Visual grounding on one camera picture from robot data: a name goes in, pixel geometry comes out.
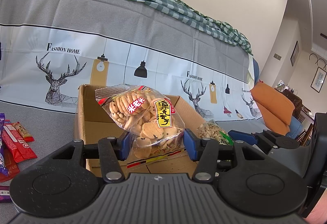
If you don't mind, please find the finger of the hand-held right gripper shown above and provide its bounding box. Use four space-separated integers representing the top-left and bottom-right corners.
228 129 302 154

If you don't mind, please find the cardboard box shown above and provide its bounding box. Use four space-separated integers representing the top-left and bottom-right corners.
74 84 212 181

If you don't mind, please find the long red snack packet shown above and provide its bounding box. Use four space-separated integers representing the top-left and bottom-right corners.
1 123 38 163

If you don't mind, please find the dark wooden cabinet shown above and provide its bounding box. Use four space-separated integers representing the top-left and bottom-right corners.
281 89 303 118

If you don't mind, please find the deer print grey cloth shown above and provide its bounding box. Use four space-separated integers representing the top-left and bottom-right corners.
0 0 309 189

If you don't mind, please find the purple snack packet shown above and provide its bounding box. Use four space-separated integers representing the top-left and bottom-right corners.
0 113 12 176

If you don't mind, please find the person's right forearm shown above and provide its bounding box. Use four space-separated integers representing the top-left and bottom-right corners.
304 192 327 224

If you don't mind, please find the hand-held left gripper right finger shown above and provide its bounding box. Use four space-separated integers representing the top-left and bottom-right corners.
183 129 275 182

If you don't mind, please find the orange cushion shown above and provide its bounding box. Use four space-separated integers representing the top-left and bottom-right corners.
250 82 295 135

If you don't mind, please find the small brown snack bar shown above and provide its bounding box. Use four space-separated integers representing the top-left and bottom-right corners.
12 122 35 143

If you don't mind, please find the clear bag of cookies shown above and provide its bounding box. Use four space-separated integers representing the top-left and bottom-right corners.
95 84 186 169

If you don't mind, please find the small dark framed picture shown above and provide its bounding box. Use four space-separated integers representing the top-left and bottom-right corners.
290 41 299 67

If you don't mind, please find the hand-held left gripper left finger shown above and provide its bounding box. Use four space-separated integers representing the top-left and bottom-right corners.
42 132 131 182

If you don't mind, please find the dark snack bar packet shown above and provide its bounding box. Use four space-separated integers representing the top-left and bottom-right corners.
0 186 12 203

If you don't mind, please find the wooden chair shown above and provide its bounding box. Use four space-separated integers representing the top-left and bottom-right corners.
296 112 315 146

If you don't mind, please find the green bag of nuts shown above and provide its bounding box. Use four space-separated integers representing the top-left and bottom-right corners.
197 120 234 146

